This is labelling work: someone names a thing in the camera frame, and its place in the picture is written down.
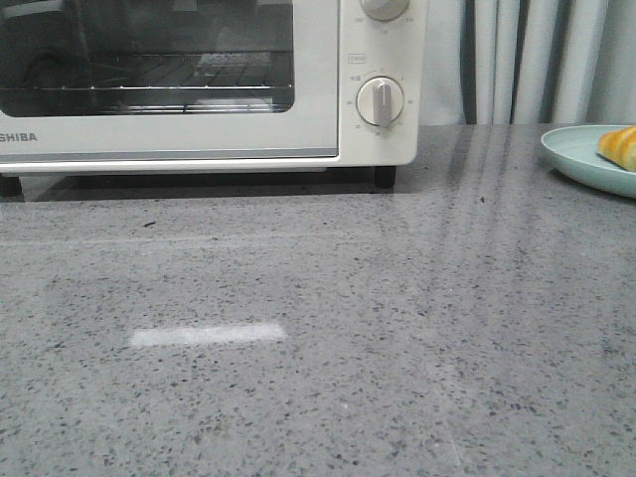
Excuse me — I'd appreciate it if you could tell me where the white toaster oven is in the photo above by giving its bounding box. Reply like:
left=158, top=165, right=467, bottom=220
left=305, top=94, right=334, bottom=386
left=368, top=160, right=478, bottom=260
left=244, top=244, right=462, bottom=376
left=1, top=1, right=427, bottom=197

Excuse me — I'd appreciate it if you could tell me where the oven glass door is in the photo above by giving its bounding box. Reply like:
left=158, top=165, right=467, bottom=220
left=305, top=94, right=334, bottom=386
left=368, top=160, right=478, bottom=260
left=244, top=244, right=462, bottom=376
left=1, top=1, right=339, bottom=164

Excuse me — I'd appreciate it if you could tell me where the grey curtain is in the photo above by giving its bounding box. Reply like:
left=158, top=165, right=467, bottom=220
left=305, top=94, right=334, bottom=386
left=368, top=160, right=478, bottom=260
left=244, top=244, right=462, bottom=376
left=420, top=1, right=635, bottom=125

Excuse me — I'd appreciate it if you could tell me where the oven knob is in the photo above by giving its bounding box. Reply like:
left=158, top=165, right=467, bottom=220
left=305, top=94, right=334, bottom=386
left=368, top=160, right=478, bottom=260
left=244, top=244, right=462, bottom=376
left=356, top=77, right=404, bottom=128
left=360, top=0, right=409, bottom=22

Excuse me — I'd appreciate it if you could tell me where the metal oven rack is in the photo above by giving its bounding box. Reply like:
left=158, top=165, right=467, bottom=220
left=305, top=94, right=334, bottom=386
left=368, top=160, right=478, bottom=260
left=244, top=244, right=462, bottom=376
left=1, top=51, right=295, bottom=117

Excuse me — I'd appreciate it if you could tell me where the golden croissant bread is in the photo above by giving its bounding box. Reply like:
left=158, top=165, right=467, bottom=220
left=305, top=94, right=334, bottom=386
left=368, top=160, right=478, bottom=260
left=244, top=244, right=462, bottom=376
left=597, top=125, right=636, bottom=172

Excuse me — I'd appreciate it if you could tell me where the light green plate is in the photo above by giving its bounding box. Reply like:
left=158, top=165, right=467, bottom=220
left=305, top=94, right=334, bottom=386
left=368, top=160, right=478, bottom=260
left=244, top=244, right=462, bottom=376
left=541, top=124, right=635, bottom=199

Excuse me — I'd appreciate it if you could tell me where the lower oven knob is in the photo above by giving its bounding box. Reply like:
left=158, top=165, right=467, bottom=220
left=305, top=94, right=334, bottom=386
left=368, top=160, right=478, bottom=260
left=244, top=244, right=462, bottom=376
left=356, top=77, right=404, bottom=128

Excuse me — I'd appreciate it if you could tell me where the upper oven knob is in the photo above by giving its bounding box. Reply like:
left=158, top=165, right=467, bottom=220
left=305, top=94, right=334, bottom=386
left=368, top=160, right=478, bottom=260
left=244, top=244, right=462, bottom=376
left=360, top=0, right=409, bottom=22

